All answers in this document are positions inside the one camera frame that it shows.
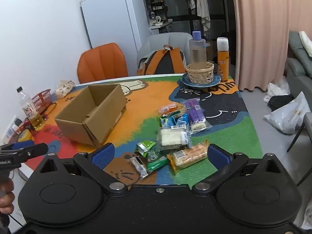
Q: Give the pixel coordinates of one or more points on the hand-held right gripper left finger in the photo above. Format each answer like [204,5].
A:
[103,154]

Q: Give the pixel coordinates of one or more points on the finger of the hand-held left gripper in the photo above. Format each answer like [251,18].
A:
[22,144]
[34,151]

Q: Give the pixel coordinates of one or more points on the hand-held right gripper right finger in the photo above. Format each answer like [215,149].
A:
[218,157]

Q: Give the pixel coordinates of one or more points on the silver black snack packet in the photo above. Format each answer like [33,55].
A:
[139,167]

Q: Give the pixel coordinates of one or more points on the bright green snack packet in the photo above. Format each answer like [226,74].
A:
[143,147]

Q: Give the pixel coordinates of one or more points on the cardboard box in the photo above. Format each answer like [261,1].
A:
[73,126]

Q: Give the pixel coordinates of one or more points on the purple snack packet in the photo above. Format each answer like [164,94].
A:
[195,114]

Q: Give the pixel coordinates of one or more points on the clear sandwich packet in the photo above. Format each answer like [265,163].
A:
[170,136]

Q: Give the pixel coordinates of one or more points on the green blue snack packet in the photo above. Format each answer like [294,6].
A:
[167,121]

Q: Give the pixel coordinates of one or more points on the orange red snack packet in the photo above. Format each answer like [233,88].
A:
[168,108]

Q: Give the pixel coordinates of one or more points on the person's left hand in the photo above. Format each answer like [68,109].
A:
[7,199]

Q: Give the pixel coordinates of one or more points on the yellow tape roll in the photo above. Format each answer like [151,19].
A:
[25,135]

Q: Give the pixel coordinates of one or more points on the white power strip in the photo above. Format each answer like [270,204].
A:
[11,129]

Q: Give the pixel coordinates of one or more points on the tea bottle black cap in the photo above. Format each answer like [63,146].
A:
[34,119]

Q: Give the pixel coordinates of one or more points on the red plastic basket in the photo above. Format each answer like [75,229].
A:
[41,100]

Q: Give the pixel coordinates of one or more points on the patterned tissue pack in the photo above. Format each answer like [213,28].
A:
[63,87]

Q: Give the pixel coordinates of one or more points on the printed cat table mat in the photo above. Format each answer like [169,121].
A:
[146,95]

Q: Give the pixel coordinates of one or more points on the blue plate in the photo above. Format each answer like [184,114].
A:
[217,80]

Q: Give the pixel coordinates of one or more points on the large white plastic bag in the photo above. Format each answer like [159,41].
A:
[287,117]

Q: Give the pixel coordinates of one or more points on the wicker basket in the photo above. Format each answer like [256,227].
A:
[199,76]

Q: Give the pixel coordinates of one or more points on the dark clothes pile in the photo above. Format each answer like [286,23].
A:
[280,102]

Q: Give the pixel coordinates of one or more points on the orange chair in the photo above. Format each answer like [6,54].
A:
[102,63]

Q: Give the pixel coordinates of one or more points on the small white plastic bag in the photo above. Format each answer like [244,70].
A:
[277,87]

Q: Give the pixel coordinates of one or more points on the orange spray can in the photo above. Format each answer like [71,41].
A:
[223,63]

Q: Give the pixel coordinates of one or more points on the grey side chair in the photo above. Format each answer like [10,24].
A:
[307,126]

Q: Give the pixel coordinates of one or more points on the orange grey backpack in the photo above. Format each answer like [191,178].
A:
[158,63]

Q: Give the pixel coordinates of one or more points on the clear bottle purple cap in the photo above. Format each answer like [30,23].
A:
[198,51]

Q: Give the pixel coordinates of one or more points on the grey sofa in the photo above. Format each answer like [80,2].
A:
[297,70]

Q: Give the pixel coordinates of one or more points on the grey cushion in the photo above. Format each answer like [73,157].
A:
[298,46]

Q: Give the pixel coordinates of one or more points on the pink curtain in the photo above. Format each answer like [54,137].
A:
[268,29]

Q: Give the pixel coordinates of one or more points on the white fridge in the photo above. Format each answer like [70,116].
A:
[109,17]

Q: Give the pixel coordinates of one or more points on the baby bottle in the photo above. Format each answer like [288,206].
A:
[152,17]

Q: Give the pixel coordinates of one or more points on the white pillow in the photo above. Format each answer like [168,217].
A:
[306,40]

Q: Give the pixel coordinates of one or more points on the white hanging garment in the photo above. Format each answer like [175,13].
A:
[203,4]

